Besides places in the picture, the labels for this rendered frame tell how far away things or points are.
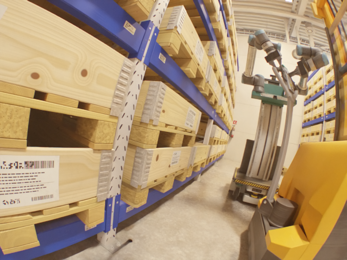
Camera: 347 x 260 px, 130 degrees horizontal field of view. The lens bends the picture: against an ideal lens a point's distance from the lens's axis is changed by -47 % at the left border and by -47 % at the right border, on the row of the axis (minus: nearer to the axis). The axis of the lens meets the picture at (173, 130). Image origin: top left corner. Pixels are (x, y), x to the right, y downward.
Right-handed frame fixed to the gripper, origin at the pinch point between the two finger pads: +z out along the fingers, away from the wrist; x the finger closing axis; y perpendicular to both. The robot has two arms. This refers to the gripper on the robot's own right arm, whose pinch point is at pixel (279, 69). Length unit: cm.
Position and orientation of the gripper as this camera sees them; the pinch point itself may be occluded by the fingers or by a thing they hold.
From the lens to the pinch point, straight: 124.6
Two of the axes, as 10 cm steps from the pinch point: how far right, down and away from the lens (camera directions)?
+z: 3.5, 9.4, -0.3
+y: -8.4, 3.0, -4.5
